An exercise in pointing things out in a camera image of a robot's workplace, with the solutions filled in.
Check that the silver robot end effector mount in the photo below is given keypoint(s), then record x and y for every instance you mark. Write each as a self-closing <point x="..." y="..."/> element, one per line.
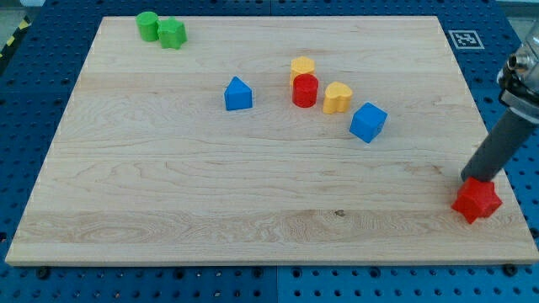
<point x="518" y="79"/>

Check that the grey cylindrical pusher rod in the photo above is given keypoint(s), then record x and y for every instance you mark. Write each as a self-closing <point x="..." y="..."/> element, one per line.
<point x="501" y="143"/>

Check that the blue cube block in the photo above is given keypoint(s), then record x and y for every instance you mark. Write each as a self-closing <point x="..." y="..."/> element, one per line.
<point x="367" y="122"/>

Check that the red star block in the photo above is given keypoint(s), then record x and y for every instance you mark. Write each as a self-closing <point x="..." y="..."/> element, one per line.
<point x="476" y="199"/>

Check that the green star block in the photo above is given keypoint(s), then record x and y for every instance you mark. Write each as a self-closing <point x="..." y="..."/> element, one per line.
<point x="171" y="33"/>

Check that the white fiducial marker tag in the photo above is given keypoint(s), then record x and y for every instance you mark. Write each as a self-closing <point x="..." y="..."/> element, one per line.
<point x="464" y="39"/>

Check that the yellow heart block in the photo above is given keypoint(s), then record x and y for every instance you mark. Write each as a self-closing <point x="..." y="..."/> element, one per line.
<point x="337" y="98"/>

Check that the red cylinder block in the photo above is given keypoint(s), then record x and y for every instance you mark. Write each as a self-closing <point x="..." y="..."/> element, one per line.
<point x="305" y="90"/>

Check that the yellow hexagon block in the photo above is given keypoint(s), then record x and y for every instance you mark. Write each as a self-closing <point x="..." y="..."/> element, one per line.
<point x="302" y="65"/>

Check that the wooden board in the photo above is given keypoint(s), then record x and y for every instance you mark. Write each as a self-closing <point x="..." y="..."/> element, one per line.
<point x="148" y="168"/>

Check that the blue triangular prism block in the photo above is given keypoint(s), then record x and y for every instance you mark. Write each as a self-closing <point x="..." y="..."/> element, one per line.
<point x="238" y="95"/>

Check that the green cylinder block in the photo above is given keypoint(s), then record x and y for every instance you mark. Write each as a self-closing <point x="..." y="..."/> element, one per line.
<point x="147" y="24"/>

